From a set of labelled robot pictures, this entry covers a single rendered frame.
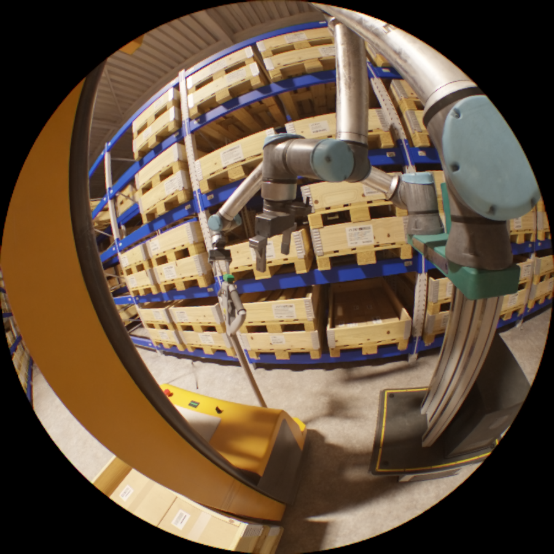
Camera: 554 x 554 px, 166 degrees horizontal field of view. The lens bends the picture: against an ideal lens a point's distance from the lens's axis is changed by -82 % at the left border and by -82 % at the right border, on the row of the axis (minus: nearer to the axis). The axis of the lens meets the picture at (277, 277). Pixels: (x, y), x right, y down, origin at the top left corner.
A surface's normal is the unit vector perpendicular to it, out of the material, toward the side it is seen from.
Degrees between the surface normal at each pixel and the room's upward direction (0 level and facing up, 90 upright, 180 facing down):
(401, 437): 0
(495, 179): 95
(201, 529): 0
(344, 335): 90
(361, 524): 0
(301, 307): 90
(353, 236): 90
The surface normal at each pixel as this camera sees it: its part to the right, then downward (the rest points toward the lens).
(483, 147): -0.71, 0.41
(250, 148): -0.28, 0.32
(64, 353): 0.94, -0.13
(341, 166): 0.60, 0.48
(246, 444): -0.22, -0.94
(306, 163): -0.72, 0.60
